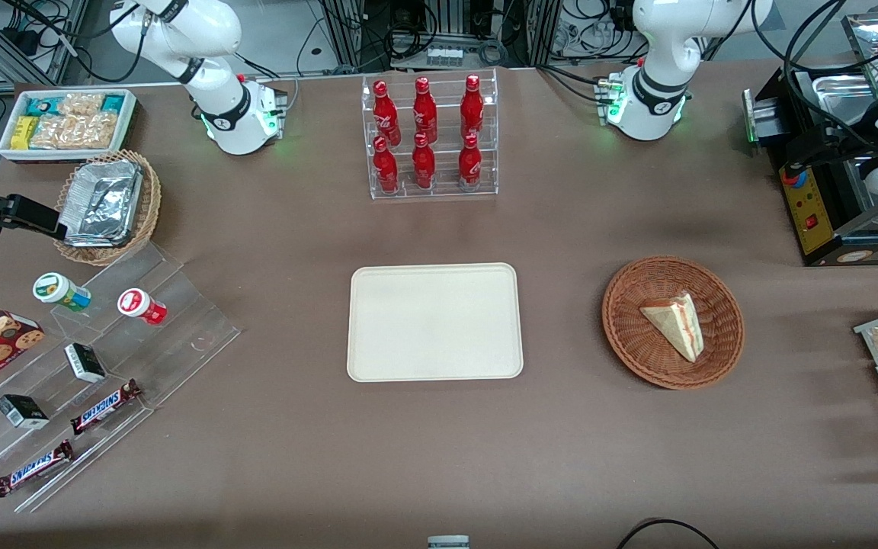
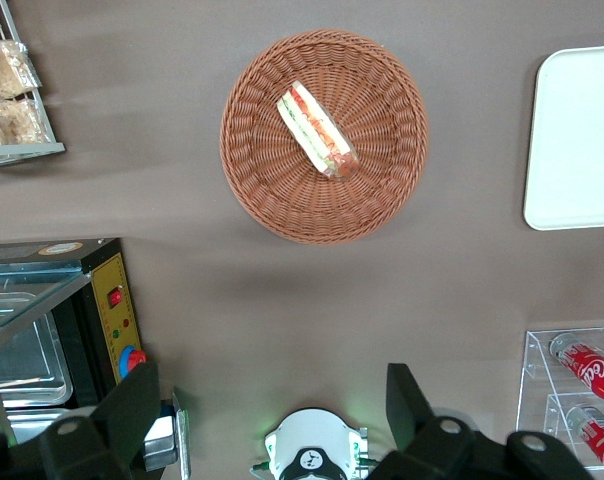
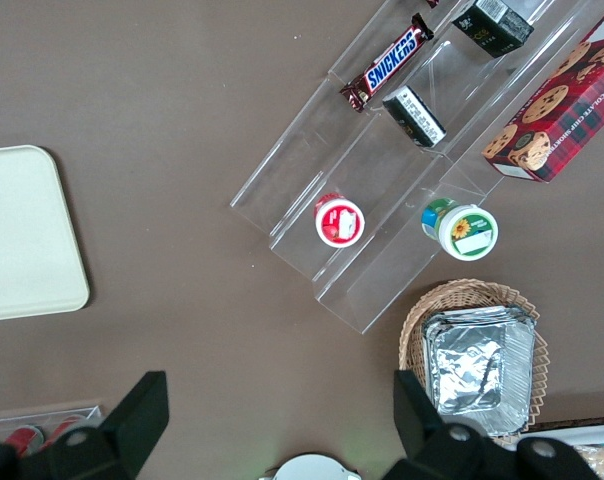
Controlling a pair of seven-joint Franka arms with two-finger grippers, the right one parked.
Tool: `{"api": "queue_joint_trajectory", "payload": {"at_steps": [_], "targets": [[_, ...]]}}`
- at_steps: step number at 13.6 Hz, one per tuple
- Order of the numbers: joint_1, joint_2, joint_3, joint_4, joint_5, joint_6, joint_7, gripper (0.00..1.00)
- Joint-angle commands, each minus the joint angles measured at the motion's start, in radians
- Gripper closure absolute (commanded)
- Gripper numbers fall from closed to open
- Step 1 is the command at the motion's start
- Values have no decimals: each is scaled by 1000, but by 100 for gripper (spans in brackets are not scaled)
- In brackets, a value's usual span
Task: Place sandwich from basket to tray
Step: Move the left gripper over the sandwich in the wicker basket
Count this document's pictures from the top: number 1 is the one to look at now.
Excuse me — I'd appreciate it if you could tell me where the triangle sandwich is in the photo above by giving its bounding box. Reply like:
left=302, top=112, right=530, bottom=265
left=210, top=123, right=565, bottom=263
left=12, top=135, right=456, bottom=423
left=639, top=291, right=706, bottom=364

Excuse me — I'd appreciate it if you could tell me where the light wicker basket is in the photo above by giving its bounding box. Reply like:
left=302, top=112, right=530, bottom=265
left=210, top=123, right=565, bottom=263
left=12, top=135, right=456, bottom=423
left=53, top=149, right=162, bottom=267

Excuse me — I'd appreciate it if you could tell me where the cream plastic tray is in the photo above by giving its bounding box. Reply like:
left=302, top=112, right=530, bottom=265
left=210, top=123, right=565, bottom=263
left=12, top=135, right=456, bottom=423
left=346, top=262, right=524, bottom=383

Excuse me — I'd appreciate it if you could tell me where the brown wicker basket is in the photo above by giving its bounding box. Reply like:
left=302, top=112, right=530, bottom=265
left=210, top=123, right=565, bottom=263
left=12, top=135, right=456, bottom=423
left=601, top=255, right=746, bottom=391

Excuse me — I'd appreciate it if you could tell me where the stack of foil trays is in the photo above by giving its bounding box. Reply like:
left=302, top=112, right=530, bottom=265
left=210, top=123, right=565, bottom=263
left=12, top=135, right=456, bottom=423
left=60, top=159, right=144, bottom=248

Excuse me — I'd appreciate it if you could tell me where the green lid yogurt cup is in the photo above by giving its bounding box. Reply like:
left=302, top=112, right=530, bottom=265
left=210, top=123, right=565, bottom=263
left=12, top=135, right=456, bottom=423
left=32, top=271, right=92, bottom=313

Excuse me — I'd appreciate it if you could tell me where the yellow snack packet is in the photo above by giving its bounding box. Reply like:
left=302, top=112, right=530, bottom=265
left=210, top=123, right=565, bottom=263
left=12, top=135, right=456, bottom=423
left=10, top=115, right=39, bottom=150

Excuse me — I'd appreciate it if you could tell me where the clear bag of crackers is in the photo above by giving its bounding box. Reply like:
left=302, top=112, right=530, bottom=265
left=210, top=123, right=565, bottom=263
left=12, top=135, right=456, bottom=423
left=30, top=113, right=118, bottom=150
left=57, top=92, right=106, bottom=117

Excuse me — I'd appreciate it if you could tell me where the white rectangular snack bin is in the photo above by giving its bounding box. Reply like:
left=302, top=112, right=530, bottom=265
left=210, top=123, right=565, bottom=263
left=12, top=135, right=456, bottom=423
left=0, top=88, right=139, bottom=164

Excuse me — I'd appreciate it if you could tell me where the red lid yogurt cup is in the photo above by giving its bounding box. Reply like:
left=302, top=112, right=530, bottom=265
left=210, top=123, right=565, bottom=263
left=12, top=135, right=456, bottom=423
left=117, top=287, right=168, bottom=326

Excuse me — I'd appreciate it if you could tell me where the small black carton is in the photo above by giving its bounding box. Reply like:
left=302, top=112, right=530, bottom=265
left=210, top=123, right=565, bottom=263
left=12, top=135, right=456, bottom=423
left=0, top=393, right=50, bottom=430
left=63, top=342, right=107, bottom=384

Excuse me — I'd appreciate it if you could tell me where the clear acrylic stepped shelf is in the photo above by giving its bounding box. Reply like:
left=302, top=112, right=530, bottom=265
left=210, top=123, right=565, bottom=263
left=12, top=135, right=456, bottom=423
left=0, top=239, right=242, bottom=514

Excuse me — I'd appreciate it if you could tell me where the Snickers chocolate bar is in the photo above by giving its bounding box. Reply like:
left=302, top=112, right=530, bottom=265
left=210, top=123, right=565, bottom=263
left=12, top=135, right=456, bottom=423
left=70, top=378, right=143, bottom=436
left=0, top=439, right=75, bottom=499

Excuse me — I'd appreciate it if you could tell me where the red cola bottle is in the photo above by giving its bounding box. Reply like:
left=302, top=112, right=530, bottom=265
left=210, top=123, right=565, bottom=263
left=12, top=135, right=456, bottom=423
left=373, top=136, right=400, bottom=194
left=460, top=73, right=485, bottom=140
left=457, top=133, right=483, bottom=188
left=412, top=75, right=438, bottom=144
left=372, top=79, right=399, bottom=146
left=411, top=133, right=437, bottom=190

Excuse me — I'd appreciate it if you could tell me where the clear acrylic bottle rack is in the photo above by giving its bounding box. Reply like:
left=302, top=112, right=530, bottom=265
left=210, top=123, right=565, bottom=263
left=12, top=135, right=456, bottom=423
left=360, top=68, right=500, bottom=201

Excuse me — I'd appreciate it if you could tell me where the black machine with yellow panel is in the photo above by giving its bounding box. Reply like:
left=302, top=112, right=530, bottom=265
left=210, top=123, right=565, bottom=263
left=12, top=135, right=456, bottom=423
left=742, top=59, right=878, bottom=268

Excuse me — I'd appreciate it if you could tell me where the aluminium frame with cables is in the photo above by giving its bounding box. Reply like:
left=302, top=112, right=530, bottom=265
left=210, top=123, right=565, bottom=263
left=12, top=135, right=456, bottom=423
left=316, top=0, right=566, bottom=71

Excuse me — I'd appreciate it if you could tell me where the black cable loop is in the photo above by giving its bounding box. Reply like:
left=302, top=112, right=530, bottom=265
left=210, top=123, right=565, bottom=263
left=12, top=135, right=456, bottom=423
left=615, top=518, right=723, bottom=549

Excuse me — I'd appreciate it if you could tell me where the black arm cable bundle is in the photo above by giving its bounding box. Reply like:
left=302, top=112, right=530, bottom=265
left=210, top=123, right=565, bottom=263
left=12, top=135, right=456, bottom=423
left=748, top=0, right=878, bottom=165

